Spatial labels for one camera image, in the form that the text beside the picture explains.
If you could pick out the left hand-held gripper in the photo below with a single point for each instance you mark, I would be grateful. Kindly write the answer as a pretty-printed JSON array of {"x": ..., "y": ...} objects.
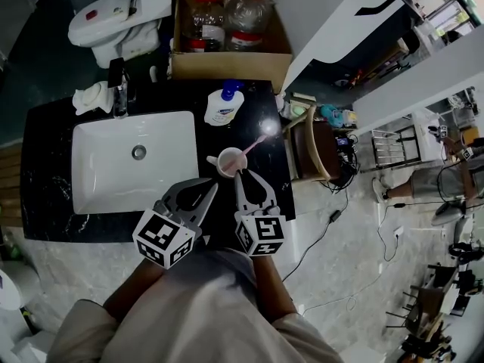
[{"x": 159, "y": 236}]

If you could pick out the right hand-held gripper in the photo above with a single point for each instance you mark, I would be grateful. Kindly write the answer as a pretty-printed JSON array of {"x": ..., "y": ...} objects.
[{"x": 264, "y": 233}]

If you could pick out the pink toothbrush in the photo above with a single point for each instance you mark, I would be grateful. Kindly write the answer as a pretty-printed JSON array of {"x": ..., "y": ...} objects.
[{"x": 249, "y": 150}]

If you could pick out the white cup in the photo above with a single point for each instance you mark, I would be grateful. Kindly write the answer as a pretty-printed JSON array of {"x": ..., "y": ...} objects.
[{"x": 228, "y": 157}]

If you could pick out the person's right forearm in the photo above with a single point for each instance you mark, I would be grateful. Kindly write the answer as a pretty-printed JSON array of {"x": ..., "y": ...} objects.
[{"x": 272, "y": 289}]

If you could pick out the person's left forearm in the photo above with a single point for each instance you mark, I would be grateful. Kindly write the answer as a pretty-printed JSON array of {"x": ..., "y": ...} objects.
[{"x": 132, "y": 289}]

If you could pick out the chrome sink drain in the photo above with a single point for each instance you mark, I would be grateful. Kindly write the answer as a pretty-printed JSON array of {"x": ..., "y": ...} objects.
[{"x": 138, "y": 152}]

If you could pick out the wooden chair brown seat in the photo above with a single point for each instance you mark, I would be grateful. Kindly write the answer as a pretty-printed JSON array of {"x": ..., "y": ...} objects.
[{"x": 317, "y": 149}]

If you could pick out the white rectangular sink basin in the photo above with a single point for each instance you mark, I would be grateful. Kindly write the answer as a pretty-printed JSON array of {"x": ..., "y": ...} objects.
[{"x": 109, "y": 176}]

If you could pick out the white soap bottle blue pump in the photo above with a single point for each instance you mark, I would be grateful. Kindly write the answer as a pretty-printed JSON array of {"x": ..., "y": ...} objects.
[{"x": 221, "y": 110}]

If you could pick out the green white container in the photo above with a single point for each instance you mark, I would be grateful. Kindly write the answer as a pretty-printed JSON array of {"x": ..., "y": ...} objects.
[{"x": 298, "y": 110}]

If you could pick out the person's light shirt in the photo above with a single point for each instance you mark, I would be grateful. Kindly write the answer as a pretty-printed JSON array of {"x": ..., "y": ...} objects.
[{"x": 200, "y": 308}]

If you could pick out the teal cloth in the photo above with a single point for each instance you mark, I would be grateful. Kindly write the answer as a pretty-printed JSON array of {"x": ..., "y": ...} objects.
[{"x": 331, "y": 115}]

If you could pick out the chrome faucet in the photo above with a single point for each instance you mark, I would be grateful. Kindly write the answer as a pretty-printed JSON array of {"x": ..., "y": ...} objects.
[{"x": 120, "y": 97}]

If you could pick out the large open cardboard box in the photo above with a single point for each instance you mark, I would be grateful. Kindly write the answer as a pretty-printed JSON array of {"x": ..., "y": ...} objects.
[{"x": 230, "y": 68}]

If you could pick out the small white tube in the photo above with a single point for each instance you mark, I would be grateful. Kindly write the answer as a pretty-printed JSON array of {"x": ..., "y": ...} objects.
[{"x": 153, "y": 74}]

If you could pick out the metal rack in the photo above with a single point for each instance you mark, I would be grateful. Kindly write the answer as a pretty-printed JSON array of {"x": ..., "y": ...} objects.
[{"x": 389, "y": 149}]

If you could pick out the white crumpled cloth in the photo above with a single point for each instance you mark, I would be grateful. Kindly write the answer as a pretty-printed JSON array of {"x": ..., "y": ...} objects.
[{"x": 90, "y": 97}]

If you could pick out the wooden slatted panel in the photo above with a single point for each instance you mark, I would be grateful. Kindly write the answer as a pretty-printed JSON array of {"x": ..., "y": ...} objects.
[{"x": 11, "y": 187}]

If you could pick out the white folding table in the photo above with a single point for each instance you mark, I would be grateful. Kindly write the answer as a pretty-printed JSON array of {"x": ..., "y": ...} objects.
[{"x": 425, "y": 134}]

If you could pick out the clear plastic jug red cap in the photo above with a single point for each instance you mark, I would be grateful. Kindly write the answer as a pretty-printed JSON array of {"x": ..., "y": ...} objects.
[
  {"x": 206, "y": 21},
  {"x": 247, "y": 17}
]

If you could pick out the white toilet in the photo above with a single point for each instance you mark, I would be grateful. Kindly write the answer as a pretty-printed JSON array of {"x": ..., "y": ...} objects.
[{"x": 106, "y": 25}]

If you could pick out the dark brown chair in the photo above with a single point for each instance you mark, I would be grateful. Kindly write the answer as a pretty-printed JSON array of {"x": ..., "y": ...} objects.
[{"x": 427, "y": 304}]

